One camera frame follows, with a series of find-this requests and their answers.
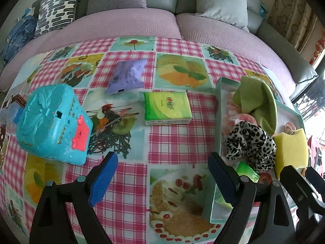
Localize leopard print scrunchie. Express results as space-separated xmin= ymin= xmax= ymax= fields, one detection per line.
xmin=225 ymin=121 xmax=277 ymax=173

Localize teal plastic box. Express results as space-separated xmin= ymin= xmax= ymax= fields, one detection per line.
xmin=16 ymin=83 xmax=93 ymax=166

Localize pink checked tablecloth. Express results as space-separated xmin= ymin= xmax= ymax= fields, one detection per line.
xmin=0 ymin=36 xmax=309 ymax=244

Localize green cloth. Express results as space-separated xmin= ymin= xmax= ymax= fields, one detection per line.
xmin=232 ymin=76 xmax=278 ymax=136

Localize teal cardboard tray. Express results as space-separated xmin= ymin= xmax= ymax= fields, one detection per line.
xmin=203 ymin=77 xmax=305 ymax=224

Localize pink knitted cloth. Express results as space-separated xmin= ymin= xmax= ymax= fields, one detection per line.
xmin=222 ymin=91 xmax=257 ymax=138

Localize blue bag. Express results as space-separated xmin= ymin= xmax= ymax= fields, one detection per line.
xmin=1 ymin=8 xmax=38 ymax=64

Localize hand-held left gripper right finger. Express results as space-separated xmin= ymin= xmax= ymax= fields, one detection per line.
xmin=208 ymin=152 xmax=297 ymax=244

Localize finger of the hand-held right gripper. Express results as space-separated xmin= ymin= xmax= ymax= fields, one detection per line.
xmin=279 ymin=165 xmax=323 ymax=234
xmin=305 ymin=167 xmax=325 ymax=201

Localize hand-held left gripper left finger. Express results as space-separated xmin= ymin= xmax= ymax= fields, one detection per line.
xmin=29 ymin=151 xmax=119 ymax=244

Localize yellow sponge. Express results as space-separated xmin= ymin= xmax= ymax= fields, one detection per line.
xmin=273 ymin=128 xmax=309 ymax=180

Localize square green tissue pack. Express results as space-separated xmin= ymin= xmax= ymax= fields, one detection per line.
xmin=143 ymin=91 xmax=193 ymax=126

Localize black white patterned pillow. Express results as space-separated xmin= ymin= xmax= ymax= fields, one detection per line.
xmin=34 ymin=0 xmax=81 ymax=37

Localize black metal railing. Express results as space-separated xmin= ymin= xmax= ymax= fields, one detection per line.
xmin=291 ymin=77 xmax=325 ymax=122

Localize beige patterned curtain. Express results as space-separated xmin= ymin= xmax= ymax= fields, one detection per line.
xmin=266 ymin=0 xmax=324 ymax=54

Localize purple packet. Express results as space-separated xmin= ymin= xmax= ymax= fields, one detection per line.
xmin=105 ymin=58 xmax=148 ymax=95

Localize light grey pillow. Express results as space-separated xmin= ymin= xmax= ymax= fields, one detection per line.
xmin=195 ymin=0 xmax=250 ymax=32

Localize pink sofa cover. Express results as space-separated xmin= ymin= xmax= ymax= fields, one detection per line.
xmin=0 ymin=6 xmax=296 ymax=87

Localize slim green tissue pack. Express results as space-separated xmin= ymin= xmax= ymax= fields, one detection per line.
xmin=216 ymin=161 xmax=260 ymax=210

